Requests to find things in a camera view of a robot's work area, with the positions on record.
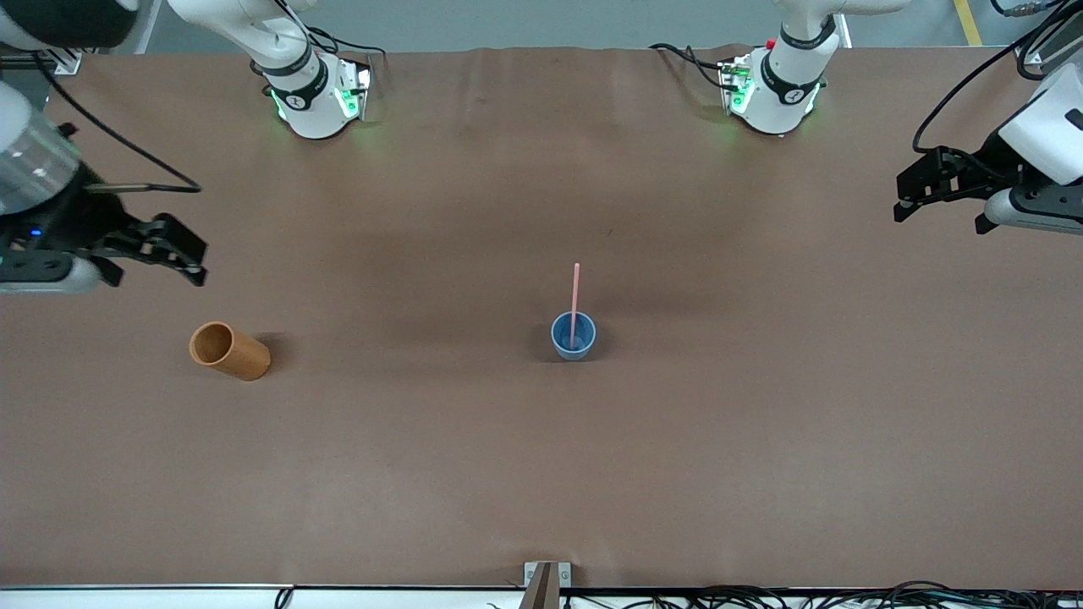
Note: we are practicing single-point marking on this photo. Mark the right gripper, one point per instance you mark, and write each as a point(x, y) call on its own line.
point(74, 216)

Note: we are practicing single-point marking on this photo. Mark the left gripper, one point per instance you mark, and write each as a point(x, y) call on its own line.
point(988, 163)

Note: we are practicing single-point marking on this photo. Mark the brown table cloth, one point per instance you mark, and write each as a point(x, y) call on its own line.
point(508, 465)

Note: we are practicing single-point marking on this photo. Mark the brown cylindrical cup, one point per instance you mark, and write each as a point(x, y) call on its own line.
point(245, 359)

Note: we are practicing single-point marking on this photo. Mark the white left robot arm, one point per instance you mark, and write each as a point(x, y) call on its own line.
point(783, 93)

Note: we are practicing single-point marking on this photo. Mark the pink chopstick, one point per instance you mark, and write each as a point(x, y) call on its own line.
point(575, 296)

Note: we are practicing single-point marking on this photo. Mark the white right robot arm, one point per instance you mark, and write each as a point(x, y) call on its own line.
point(305, 101)

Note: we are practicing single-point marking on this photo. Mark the aluminium frame profile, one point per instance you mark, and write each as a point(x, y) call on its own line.
point(1028, 52)
point(63, 59)

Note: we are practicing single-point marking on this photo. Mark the blue cup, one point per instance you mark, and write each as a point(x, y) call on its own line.
point(563, 347)

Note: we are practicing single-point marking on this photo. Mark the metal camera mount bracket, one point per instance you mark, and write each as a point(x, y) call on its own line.
point(546, 584)

